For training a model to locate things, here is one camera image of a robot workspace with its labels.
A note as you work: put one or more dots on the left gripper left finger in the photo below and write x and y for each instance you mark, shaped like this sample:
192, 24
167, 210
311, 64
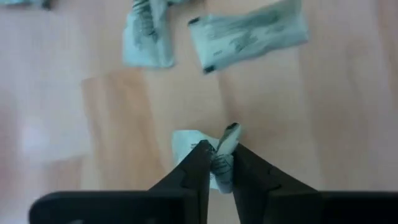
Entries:
199, 168

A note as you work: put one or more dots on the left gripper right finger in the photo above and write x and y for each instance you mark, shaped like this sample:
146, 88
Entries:
252, 174

